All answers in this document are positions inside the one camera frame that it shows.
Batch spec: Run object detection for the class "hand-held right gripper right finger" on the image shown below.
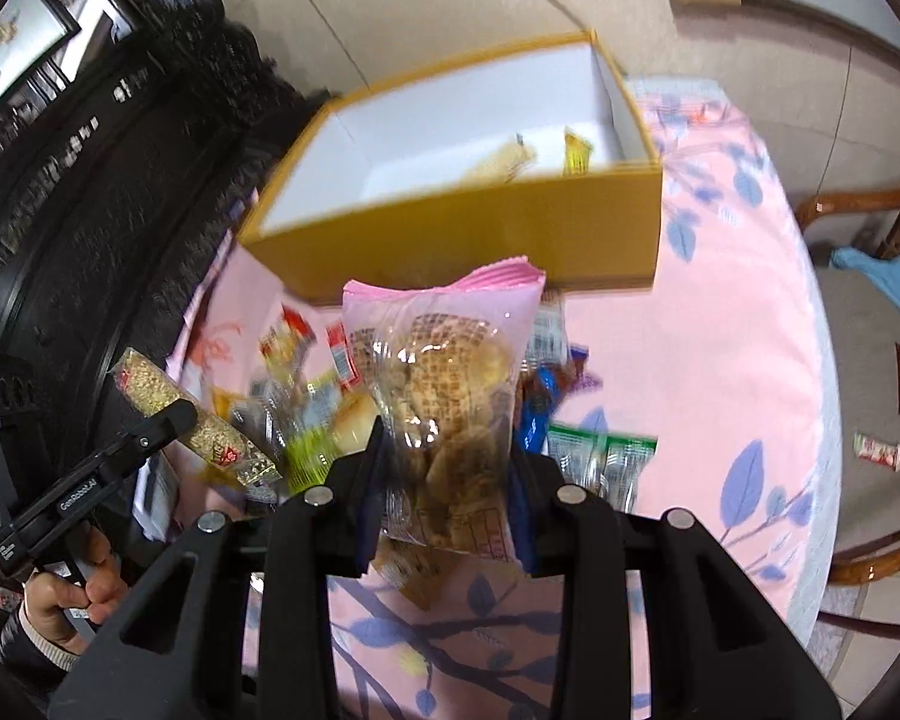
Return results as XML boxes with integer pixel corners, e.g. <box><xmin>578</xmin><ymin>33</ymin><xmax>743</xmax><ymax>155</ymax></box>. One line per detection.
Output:
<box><xmin>506</xmin><ymin>450</ymin><xmax>845</xmax><ymax>720</ymax></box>

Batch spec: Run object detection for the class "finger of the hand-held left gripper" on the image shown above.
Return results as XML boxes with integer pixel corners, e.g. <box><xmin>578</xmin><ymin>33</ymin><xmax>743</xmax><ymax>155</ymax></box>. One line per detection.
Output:
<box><xmin>107</xmin><ymin>399</ymin><xmax>199</xmax><ymax>467</ymax></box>

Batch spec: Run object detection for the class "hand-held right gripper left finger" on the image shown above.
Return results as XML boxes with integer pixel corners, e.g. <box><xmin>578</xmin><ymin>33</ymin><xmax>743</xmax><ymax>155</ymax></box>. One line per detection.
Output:
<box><xmin>49</xmin><ymin>416</ymin><xmax>387</xmax><ymax>720</ymax></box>

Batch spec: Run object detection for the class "clear granola bar packet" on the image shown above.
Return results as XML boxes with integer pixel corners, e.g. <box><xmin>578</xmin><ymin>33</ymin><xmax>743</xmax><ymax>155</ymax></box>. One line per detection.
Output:
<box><xmin>112</xmin><ymin>347</ymin><xmax>284</xmax><ymax>490</ymax></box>

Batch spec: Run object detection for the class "pink waffle snack bag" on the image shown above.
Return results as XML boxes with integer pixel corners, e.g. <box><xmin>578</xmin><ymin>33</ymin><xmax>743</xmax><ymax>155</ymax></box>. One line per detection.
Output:
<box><xmin>343</xmin><ymin>259</ymin><xmax>547</xmax><ymax>608</ymax></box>

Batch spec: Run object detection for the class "yellow cardboard box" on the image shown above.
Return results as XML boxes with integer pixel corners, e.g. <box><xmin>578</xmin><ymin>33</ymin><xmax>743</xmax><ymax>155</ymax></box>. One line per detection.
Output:
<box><xmin>238</xmin><ymin>30</ymin><xmax>665</xmax><ymax>306</ymax></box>

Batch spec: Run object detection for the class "person's left forearm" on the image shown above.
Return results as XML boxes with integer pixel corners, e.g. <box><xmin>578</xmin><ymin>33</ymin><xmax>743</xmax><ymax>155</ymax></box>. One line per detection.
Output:
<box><xmin>0</xmin><ymin>604</ymin><xmax>85</xmax><ymax>695</ymax></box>

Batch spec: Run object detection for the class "person's left hand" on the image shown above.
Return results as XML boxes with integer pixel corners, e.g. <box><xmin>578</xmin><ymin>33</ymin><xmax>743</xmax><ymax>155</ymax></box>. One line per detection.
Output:
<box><xmin>21</xmin><ymin>523</ymin><xmax>132</xmax><ymax>628</ymax></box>

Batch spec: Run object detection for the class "green trimmed silver packet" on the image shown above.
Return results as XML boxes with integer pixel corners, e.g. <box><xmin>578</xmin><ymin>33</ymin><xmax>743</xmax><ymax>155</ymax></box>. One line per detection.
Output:
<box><xmin>547</xmin><ymin>424</ymin><xmax>610</xmax><ymax>494</ymax></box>
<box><xmin>604</xmin><ymin>433</ymin><xmax>659</xmax><ymax>513</ymax></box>

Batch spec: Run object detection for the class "yellow green snack packet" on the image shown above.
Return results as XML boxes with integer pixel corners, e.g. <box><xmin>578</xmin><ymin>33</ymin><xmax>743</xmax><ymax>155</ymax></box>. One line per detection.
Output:
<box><xmin>283</xmin><ymin>382</ymin><xmax>346</xmax><ymax>490</ymax></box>

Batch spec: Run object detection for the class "clear bun packet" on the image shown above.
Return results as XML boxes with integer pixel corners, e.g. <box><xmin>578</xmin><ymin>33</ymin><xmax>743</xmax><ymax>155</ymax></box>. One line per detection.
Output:
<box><xmin>330</xmin><ymin>394</ymin><xmax>380</xmax><ymax>460</ymax></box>

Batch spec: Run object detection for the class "blue snack packet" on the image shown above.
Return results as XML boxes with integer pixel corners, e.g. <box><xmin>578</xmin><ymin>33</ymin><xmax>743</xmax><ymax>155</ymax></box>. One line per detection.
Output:
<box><xmin>516</xmin><ymin>358</ymin><xmax>595</xmax><ymax>460</ymax></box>

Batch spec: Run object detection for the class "red yellow cartoon snack packet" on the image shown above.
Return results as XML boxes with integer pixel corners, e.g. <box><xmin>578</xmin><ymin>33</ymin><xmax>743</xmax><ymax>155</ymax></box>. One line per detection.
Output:
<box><xmin>259</xmin><ymin>305</ymin><xmax>317</xmax><ymax>392</ymax></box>

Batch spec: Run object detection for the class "white clear snack packet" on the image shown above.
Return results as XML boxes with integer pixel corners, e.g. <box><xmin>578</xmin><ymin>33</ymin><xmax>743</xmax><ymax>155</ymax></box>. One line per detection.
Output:
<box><xmin>531</xmin><ymin>298</ymin><xmax>572</xmax><ymax>362</ymax></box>

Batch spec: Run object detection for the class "dark carved wooden furniture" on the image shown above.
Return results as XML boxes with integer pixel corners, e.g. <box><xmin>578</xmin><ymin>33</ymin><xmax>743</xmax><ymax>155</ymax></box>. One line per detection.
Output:
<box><xmin>0</xmin><ymin>0</ymin><xmax>340</xmax><ymax>616</ymax></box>

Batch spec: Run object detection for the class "pink floral tablecloth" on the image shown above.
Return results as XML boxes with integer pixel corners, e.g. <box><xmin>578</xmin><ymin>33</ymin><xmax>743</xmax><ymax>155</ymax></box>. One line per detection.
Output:
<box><xmin>169</xmin><ymin>75</ymin><xmax>846</xmax><ymax>720</ymax></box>

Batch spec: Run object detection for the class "red white snack packet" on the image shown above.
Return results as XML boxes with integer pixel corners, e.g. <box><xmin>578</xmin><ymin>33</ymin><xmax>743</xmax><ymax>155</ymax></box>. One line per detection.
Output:
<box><xmin>853</xmin><ymin>431</ymin><xmax>900</xmax><ymax>473</ymax></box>

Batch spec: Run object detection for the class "pale yellow snack packet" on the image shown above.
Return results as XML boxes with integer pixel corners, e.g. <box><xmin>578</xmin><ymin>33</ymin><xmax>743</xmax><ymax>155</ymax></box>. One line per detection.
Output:
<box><xmin>461</xmin><ymin>133</ymin><xmax>538</xmax><ymax>185</ymax></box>

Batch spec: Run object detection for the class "grey seat cushion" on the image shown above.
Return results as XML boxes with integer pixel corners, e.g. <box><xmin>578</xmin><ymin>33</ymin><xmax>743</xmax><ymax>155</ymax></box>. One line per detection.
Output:
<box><xmin>804</xmin><ymin>240</ymin><xmax>900</xmax><ymax>545</ymax></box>

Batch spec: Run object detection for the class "dark framed picture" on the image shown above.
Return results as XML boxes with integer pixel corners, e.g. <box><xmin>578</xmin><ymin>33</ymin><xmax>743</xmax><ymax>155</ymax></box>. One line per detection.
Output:
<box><xmin>0</xmin><ymin>0</ymin><xmax>83</xmax><ymax>137</ymax></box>

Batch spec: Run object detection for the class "blue cloth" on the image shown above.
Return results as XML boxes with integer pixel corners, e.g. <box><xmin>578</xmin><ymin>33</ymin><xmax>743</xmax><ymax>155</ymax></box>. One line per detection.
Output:
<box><xmin>829</xmin><ymin>244</ymin><xmax>900</xmax><ymax>332</ymax></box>

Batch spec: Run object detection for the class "wooden chair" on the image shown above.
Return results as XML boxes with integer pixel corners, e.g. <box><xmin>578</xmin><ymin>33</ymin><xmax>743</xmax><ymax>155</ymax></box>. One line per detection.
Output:
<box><xmin>793</xmin><ymin>180</ymin><xmax>900</xmax><ymax>635</ymax></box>

